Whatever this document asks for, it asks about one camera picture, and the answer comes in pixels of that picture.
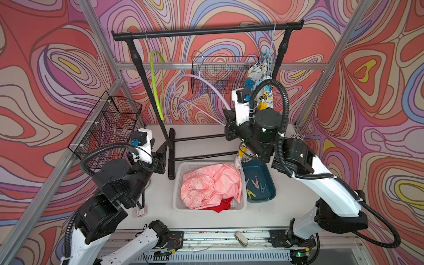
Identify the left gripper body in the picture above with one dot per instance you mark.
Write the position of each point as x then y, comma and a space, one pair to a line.
158, 165

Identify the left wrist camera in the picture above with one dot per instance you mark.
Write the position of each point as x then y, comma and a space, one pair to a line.
141, 139

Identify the pink tie-dye shorts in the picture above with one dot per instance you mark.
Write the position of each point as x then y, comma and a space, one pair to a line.
207, 186

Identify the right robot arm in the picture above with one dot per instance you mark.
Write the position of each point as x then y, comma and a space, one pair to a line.
339, 210

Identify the black wire basket left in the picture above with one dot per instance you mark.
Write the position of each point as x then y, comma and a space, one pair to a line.
111, 121

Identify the black wire basket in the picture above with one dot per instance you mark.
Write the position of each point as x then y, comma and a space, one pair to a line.
225, 73
111, 121

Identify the light blue hanger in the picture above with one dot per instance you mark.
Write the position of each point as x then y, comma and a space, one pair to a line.
271, 47

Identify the white printed graphic shorts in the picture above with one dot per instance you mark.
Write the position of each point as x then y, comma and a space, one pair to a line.
258, 99

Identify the lavender wire hanger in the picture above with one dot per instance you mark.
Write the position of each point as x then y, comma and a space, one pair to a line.
193, 99

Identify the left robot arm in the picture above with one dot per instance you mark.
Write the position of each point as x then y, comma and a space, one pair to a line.
120, 185

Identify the white perforated plastic basket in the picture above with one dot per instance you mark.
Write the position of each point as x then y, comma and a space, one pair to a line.
186, 167

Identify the black clothes rack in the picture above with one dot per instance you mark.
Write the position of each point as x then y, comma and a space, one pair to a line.
129, 37

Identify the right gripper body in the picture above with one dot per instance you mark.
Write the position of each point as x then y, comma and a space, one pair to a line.
232, 133

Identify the green hanger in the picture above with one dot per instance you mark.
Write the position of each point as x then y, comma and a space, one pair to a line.
152, 54

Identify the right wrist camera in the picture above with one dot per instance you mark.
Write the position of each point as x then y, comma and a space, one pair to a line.
241, 98

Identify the paperclip box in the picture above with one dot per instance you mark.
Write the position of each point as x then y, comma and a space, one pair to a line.
140, 212

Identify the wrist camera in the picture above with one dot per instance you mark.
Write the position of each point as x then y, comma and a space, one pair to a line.
241, 98
141, 139

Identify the red shorts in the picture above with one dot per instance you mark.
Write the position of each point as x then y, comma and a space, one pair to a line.
224, 205

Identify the white pedal on rail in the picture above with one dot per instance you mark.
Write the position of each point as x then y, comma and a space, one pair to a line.
242, 239

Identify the teal grey clothespin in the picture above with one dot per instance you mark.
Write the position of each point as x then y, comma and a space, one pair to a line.
262, 187

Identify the black wire basket rear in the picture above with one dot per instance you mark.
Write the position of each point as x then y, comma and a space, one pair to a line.
225, 73

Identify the yellow clothespin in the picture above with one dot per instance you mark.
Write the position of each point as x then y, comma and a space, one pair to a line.
250, 194

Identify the teal plastic tray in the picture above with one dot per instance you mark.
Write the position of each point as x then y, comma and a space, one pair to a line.
255, 168

